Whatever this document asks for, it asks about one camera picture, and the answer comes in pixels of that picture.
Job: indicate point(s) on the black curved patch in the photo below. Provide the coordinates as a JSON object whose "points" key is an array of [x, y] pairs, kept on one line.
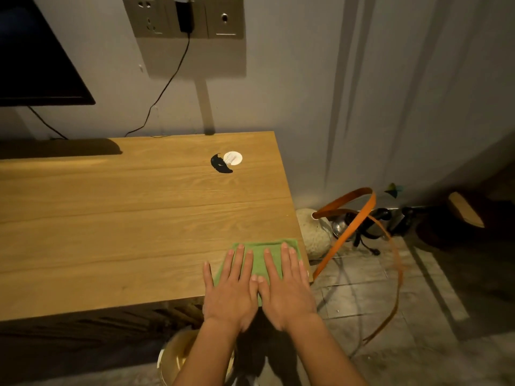
{"points": [[219, 164]]}

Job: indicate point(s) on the white round disc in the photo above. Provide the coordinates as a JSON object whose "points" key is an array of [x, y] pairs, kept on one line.
{"points": [[233, 158]]}

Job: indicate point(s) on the wooden table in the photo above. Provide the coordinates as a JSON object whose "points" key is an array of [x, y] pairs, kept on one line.
{"points": [[120, 221]]}

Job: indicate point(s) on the black television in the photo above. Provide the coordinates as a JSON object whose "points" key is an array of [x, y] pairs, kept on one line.
{"points": [[36, 56]]}

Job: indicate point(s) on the tan wooden object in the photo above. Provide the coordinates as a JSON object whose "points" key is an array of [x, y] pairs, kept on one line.
{"points": [[466, 209]]}

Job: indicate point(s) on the person's right forearm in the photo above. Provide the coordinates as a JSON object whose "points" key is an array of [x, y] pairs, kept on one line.
{"points": [[326, 355]]}

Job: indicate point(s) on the light green cloth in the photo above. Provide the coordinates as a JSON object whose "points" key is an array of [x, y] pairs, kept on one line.
{"points": [[257, 255]]}

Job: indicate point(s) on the person's left hand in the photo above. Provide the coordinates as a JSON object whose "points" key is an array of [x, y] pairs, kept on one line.
{"points": [[231, 297]]}

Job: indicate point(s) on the silver metal kettle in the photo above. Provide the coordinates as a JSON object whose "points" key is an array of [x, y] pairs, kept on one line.
{"points": [[340, 225]]}

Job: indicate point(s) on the black power adapter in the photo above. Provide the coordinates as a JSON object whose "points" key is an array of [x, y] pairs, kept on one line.
{"points": [[184, 16]]}

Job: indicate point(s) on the clear round bin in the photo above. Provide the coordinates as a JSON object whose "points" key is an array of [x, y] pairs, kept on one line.
{"points": [[173, 355]]}

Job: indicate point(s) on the person's right hand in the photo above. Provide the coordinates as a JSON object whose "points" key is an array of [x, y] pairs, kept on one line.
{"points": [[287, 297]]}

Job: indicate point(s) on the metal wall socket panel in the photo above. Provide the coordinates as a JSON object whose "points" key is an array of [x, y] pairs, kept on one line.
{"points": [[151, 18]]}

